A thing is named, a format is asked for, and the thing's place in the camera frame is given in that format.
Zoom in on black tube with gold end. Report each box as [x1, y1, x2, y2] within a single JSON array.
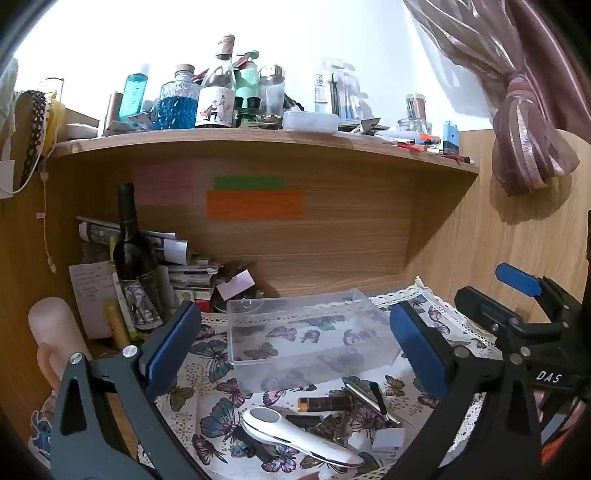
[[297, 396, 355, 412]]

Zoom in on green sticky note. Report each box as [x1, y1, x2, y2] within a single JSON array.
[[213, 176, 284, 190]]

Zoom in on black lace band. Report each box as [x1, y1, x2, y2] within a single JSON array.
[[18, 90, 47, 188]]

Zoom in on mauve curtain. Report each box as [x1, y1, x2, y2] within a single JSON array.
[[403, 0, 591, 197]]

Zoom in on pile of small boxes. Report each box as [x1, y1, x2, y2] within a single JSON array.
[[168, 258, 220, 315]]

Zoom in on gold pen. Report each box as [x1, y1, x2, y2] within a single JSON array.
[[105, 300, 132, 348]]

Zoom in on white paper tag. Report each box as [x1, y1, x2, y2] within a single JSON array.
[[216, 270, 256, 301]]

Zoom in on yellow holder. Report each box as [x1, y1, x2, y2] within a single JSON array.
[[44, 92, 68, 144]]

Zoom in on brown tube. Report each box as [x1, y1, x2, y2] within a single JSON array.
[[104, 91, 124, 134]]

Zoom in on white handheld massager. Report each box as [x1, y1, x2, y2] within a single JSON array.
[[240, 407, 365, 468]]

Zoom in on wooden shelf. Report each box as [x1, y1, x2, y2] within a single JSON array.
[[44, 127, 481, 296]]

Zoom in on green pump bottle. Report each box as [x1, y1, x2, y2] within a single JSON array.
[[235, 48, 260, 100]]

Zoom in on rolled papers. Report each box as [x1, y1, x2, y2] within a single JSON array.
[[76, 216, 190, 266]]

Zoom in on black pen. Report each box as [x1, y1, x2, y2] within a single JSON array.
[[370, 382, 389, 416]]

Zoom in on dark wine bottle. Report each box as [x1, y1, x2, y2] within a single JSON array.
[[112, 183, 167, 333]]

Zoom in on pink sticky note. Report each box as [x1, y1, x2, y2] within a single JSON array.
[[133, 164, 195, 206]]

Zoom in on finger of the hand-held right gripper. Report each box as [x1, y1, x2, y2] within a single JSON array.
[[454, 285, 551, 357], [495, 262, 579, 320]]

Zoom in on small empty glass jar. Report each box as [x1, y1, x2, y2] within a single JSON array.
[[398, 117, 432, 136]]

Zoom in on clear plastic box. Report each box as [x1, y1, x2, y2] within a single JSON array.
[[226, 287, 403, 381]]

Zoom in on white handwritten note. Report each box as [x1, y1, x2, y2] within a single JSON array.
[[69, 262, 118, 340]]

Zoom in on glass jar with sticks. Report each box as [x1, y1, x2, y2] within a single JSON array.
[[405, 93, 428, 121]]

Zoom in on small white box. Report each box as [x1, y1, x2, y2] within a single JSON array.
[[370, 427, 407, 459]]

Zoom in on blister pack of pens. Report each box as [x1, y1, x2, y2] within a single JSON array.
[[315, 58, 361, 123]]

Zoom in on orange sticky note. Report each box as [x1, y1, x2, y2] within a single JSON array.
[[206, 189, 305, 220]]

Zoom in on blue box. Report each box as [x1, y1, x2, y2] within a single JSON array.
[[442, 121, 461, 155]]

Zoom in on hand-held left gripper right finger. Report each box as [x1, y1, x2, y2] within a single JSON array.
[[389, 301, 543, 480]]

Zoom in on tall blue bottle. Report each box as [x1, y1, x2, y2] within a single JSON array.
[[121, 64, 151, 121]]

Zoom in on white plastic case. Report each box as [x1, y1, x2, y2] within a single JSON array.
[[281, 110, 340, 134]]

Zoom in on glass bottle with blue beads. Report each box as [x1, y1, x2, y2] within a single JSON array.
[[154, 64, 200, 131]]

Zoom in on white cable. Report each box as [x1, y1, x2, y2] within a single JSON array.
[[39, 157, 58, 273]]

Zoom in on butterfly print tablecloth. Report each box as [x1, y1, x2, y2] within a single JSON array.
[[139, 276, 504, 480]]

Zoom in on silver pen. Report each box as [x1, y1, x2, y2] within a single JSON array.
[[342, 379, 403, 425]]

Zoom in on clear bottle with picture label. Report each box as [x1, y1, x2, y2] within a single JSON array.
[[195, 34, 237, 129]]

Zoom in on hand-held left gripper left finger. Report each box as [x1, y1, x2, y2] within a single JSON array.
[[50, 300, 206, 480]]

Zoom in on pink cylinder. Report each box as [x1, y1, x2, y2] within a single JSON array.
[[28, 298, 93, 393]]

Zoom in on glass jar with silver lid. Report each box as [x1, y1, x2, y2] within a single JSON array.
[[257, 65, 286, 116]]

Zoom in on cartoon printed cloth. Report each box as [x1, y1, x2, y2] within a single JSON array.
[[28, 396, 62, 464]]

